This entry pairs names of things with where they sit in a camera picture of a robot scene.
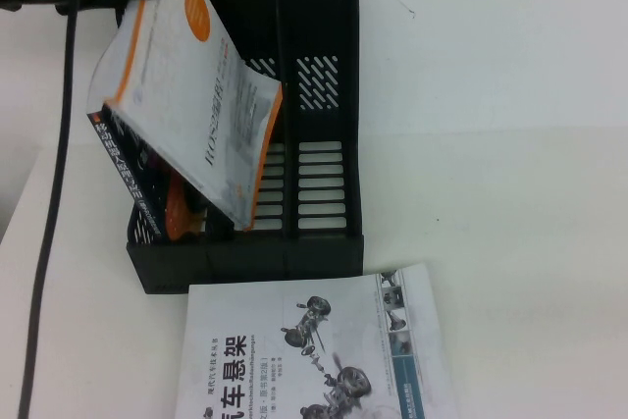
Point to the black plastic book stand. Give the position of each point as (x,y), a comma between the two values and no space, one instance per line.
(319,21)

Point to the white orange ROS2 book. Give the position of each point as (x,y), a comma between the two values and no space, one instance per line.
(186,95)

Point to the white car suspension book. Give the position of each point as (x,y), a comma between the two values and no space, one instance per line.
(294,355)

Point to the dark mobile robot book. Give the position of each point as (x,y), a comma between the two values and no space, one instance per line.
(115,154)

